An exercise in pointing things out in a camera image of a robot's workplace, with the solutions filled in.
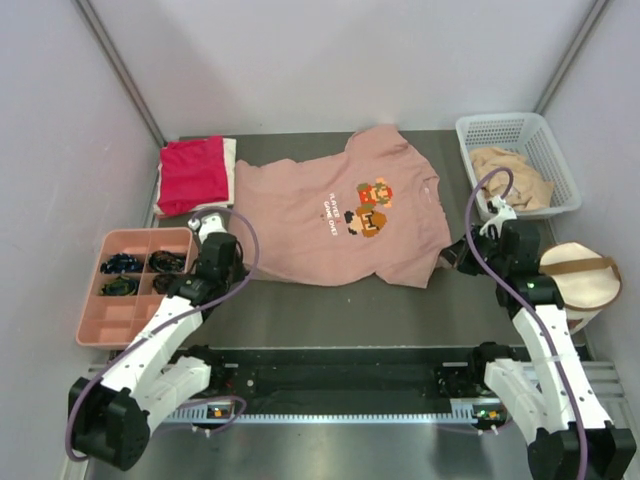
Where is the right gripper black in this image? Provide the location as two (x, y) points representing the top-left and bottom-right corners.
(440, 223), (509, 279)

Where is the pink printed t shirt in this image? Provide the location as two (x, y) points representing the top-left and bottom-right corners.
(228, 125), (452, 288)

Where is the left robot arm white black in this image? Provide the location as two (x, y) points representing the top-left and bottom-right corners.
(64, 207), (253, 471)

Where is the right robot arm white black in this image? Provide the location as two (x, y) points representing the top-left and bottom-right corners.
(456, 196), (637, 479)

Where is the black brown rolled sock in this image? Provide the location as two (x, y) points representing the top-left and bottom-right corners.
(147, 250), (187, 273)

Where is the dark brown rolled sock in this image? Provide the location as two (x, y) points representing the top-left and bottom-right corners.
(151, 273), (178, 295)

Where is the pink compartment tray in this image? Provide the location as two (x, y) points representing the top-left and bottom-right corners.
(76, 227), (197, 350)

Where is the folded red t shirt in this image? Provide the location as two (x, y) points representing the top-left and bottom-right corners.
(158, 135), (231, 217)

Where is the beige crumpled t shirt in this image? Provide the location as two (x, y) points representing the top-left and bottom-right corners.
(469, 147), (554, 212)

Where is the dark blue rolled sock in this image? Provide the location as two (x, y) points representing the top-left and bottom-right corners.
(100, 253), (144, 274)

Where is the dark green rolled sock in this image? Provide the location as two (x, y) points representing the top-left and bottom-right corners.
(100, 276), (139, 297)

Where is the white perforated plastic basket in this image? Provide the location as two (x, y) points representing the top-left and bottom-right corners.
(455, 112), (582, 220)

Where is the folded cream t shirt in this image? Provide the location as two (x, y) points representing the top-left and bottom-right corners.
(152, 137), (238, 219)

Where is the cream round fabric bag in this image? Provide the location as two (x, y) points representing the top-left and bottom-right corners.
(539, 242), (623, 334)

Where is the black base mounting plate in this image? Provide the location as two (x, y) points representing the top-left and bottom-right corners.
(199, 347), (491, 414)

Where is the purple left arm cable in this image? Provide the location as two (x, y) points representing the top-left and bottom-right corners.
(65, 208), (261, 461)

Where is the aluminium rail frame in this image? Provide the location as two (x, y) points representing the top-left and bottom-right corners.
(59, 359), (640, 480)

